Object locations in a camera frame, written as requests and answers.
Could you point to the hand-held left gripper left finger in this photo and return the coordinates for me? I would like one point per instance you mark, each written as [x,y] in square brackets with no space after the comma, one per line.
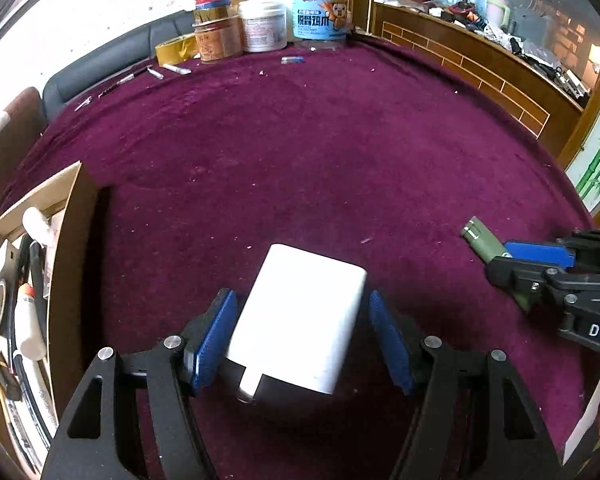
[212,345]

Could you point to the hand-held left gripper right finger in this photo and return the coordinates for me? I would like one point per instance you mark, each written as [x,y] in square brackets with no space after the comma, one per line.
[390,345]

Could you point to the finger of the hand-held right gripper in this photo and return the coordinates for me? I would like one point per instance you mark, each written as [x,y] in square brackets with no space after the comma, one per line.
[535,252]
[515,270]

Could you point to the green cylinder tool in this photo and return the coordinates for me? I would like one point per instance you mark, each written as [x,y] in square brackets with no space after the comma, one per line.
[480,240]

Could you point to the white power adapter block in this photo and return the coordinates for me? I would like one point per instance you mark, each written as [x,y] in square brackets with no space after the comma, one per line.
[295,320]

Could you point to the cardboard box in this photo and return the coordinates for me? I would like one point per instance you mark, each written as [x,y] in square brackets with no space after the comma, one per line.
[67,260]

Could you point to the orange capped glue tube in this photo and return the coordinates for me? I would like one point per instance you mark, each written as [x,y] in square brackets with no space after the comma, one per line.
[30,325]

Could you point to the wooden cabinet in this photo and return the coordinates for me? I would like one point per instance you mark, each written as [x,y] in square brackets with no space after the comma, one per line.
[470,65]

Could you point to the white plastic bottle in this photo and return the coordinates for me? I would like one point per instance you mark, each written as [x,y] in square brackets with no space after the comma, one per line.
[37,225]

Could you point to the green cup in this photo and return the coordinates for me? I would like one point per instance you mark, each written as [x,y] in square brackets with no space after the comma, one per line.
[497,9]

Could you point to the black marker pen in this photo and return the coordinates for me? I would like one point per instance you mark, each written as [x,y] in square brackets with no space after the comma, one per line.
[108,91]

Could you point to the small silver metal clip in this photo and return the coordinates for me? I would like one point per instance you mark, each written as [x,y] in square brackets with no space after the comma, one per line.
[83,103]

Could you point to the brown fabric armchair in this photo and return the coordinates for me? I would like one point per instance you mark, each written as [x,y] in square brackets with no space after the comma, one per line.
[7,135]

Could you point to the small blue clear piece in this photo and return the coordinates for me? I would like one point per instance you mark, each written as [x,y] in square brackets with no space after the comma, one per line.
[292,60]

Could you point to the yellow tape roll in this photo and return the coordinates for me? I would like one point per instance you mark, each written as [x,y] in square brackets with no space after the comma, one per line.
[175,50]

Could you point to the brown labelled jar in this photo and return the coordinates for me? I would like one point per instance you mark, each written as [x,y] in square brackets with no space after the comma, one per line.
[219,40]

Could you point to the black leather sofa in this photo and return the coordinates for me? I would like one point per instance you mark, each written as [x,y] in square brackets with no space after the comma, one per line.
[105,55]

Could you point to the clear jar with blue label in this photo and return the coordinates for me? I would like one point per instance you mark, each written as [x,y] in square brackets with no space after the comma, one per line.
[322,10]

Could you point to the white plastic tub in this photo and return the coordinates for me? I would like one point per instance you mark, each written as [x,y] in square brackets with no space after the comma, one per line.
[262,25]

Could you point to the gold jar with red lid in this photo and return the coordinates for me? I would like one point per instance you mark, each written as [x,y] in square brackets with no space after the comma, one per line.
[212,5]

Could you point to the bamboo wall poster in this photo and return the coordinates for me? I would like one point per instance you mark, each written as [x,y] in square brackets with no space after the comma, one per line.
[597,165]

